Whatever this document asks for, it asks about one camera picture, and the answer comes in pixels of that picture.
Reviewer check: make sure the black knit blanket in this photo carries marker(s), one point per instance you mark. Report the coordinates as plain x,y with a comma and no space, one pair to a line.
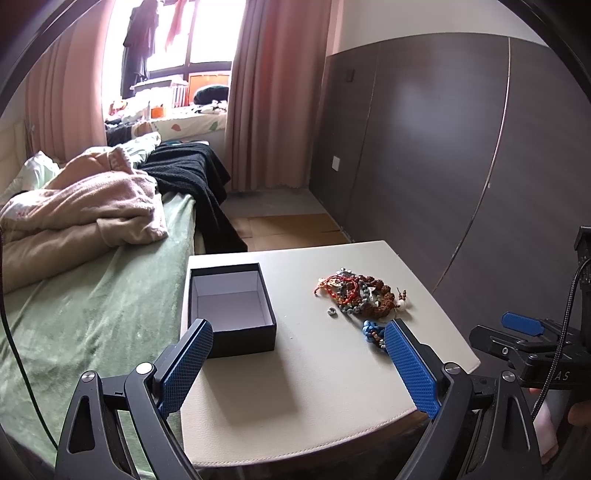
192,168

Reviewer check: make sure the person's hand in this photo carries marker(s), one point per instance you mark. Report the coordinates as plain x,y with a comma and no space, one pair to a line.
578,416

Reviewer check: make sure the black jewelry box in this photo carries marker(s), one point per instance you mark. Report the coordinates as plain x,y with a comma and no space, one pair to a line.
235,301

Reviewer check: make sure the cluttered window sill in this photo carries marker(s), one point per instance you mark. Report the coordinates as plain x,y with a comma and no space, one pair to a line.
180,109

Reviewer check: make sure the cream padded headboard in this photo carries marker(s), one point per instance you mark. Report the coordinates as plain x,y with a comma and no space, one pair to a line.
13,152

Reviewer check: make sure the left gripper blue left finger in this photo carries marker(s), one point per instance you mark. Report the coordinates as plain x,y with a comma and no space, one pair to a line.
179,365

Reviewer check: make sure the pink curtain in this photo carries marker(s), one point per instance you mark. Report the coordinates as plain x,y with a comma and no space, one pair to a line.
63,94
274,93

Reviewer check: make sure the dark hanging clothes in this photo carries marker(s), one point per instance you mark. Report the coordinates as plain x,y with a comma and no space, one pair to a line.
139,45

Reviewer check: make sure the pink beige blanket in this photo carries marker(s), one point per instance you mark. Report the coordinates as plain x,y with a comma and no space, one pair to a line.
98,201

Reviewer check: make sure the cardboard floor sheet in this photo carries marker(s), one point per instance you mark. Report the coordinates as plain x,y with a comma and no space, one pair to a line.
288,231

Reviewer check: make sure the pink curtain left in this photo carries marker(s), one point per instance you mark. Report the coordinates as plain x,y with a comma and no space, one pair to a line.
63,94

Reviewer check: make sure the white wall socket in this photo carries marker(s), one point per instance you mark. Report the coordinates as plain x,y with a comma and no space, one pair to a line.
336,162

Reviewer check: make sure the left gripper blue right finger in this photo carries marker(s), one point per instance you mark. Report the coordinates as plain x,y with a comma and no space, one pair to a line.
420,382

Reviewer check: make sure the pink curtain right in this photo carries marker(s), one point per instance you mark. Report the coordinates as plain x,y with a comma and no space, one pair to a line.
274,93

